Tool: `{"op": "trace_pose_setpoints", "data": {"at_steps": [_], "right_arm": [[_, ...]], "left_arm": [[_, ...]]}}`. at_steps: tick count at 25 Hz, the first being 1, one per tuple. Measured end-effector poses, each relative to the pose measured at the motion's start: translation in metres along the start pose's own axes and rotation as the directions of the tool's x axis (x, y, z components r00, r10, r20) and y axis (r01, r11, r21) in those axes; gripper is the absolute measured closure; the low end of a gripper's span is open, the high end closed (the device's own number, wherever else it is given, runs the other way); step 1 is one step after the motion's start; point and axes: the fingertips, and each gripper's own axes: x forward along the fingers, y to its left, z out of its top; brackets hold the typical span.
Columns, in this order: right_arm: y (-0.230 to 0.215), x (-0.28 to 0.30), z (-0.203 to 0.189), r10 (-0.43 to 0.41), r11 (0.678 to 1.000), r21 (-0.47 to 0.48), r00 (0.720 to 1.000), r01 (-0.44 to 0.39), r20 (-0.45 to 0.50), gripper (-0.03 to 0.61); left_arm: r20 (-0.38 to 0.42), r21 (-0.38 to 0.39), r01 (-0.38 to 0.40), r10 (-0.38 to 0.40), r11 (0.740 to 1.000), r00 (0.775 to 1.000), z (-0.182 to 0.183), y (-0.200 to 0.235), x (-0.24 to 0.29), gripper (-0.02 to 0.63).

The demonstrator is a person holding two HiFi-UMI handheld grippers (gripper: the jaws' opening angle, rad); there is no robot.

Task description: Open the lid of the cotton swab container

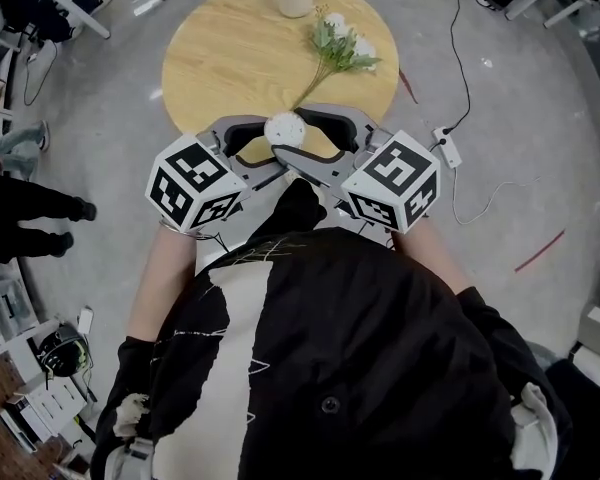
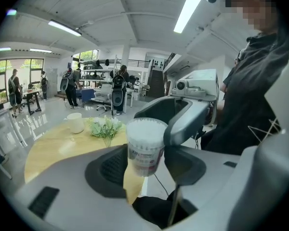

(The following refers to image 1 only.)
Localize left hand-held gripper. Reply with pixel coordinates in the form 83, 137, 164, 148
144, 114, 287, 233

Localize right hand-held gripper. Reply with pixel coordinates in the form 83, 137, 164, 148
273, 103, 441, 235

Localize small white jar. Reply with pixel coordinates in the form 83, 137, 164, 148
263, 110, 307, 150

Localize person's right forearm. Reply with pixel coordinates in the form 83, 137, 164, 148
389, 215, 474, 294

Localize person's left forearm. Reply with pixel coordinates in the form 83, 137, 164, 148
127, 220, 204, 349

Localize person's black trouser leg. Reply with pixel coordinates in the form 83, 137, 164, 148
249, 177, 329, 249

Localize round wooden table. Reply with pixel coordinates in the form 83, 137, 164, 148
160, 0, 400, 169

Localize artificial white flower bouquet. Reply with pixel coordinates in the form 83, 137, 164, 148
289, 5, 384, 112

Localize red floor tape strip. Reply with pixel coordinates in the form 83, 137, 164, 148
398, 69, 420, 105
514, 229, 566, 273

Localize thin silver bangle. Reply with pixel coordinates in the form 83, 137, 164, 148
158, 217, 204, 242

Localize white power strip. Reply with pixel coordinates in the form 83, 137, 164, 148
432, 126, 463, 168

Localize white table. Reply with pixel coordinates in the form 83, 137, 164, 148
39, 0, 156, 39
504, 0, 589, 29

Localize person's black and white shirt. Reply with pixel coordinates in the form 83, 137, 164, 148
90, 227, 574, 480

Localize black and green helmet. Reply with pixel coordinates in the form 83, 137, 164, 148
34, 325, 89, 377

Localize clear storage bins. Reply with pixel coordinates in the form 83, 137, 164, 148
0, 262, 46, 354

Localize white drawer unit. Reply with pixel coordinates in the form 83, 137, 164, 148
0, 377, 89, 457

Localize long black power cable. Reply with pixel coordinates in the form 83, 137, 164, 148
442, 0, 474, 134

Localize white cable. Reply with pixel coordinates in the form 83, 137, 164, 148
452, 165, 544, 227

